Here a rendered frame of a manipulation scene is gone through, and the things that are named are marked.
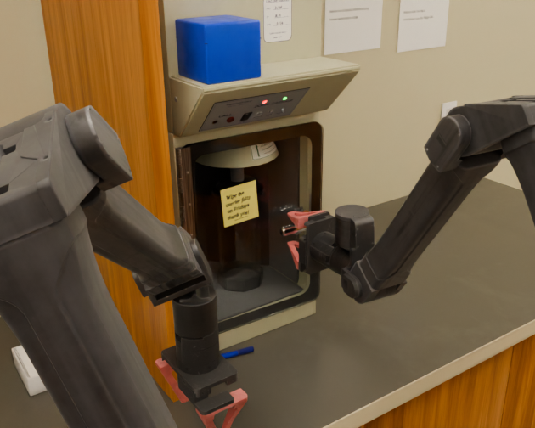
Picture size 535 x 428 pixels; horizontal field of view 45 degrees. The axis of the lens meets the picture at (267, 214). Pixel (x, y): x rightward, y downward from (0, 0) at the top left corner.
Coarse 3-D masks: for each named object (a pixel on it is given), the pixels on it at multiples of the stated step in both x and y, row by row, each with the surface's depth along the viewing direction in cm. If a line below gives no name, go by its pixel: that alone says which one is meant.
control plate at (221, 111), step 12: (264, 96) 106; (276, 96) 108; (288, 96) 110; (300, 96) 112; (216, 108) 103; (228, 108) 105; (240, 108) 107; (252, 108) 109; (264, 108) 111; (276, 108) 113; (288, 108) 115; (216, 120) 107; (252, 120) 113
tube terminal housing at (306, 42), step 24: (168, 0) 101; (192, 0) 103; (216, 0) 106; (240, 0) 108; (312, 0) 117; (168, 24) 102; (312, 24) 118; (168, 48) 104; (264, 48) 114; (288, 48) 117; (312, 48) 120; (168, 72) 105; (168, 96) 107; (168, 120) 109; (288, 120) 122; (312, 120) 126; (288, 312) 139; (312, 312) 143; (240, 336) 133
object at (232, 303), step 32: (288, 128) 120; (320, 128) 125; (192, 160) 112; (224, 160) 115; (256, 160) 119; (288, 160) 123; (320, 160) 127; (256, 192) 121; (288, 192) 125; (320, 192) 130; (256, 224) 124; (288, 224) 128; (224, 256) 122; (256, 256) 127; (288, 256) 131; (224, 288) 125; (256, 288) 129; (288, 288) 134; (224, 320) 127; (256, 320) 132
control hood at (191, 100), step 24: (264, 72) 107; (288, 72) 107; (312, 72) 108; (336, 72) 111; (192, 96) 100; (216, 96) 99; (240, 96) 103; (312, 96) 115; (336, 96) 119; (192, 120) 103; (264, 120) 115
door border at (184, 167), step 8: (184, 152) 110; (184, 160) 111; (184, 168) 111; (184, 176) 112; (184, 184) 112; (192, 184) 113; (184, 192) 113; (192, 192) 114; (184, 200) 113; (192, 200) 114; (192, 208) 115; (192, 216) 115; (184, 224) 115; (192, 224) 116; (192, 232) 116
